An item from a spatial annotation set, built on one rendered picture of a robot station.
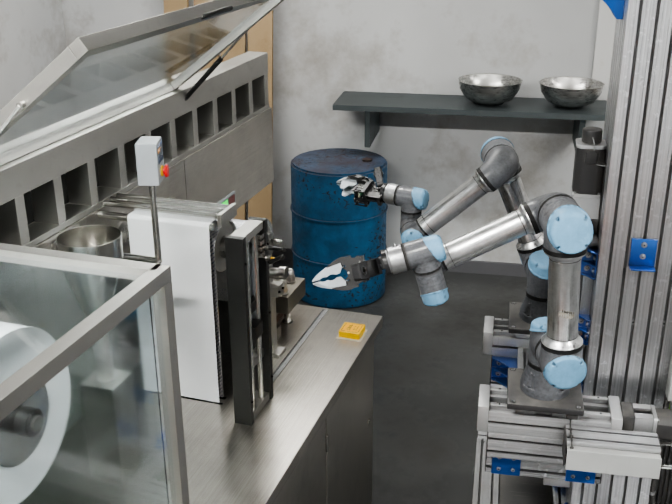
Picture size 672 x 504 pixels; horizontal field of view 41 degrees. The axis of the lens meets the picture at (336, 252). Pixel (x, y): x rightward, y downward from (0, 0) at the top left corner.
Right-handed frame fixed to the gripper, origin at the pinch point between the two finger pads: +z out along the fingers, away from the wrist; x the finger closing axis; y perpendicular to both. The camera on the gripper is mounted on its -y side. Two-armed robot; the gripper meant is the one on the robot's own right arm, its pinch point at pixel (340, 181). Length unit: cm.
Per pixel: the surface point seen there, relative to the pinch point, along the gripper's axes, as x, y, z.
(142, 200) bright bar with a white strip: -62, 86, 5
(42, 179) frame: -85, 108, 10
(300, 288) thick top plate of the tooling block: 0, 54, -12
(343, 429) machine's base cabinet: 24, 86, -39
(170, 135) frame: -55, 51, 22
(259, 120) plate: -18.5, -6.6, 34.5
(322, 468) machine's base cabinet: 17, 104, -42
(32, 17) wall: 6, -101, 252
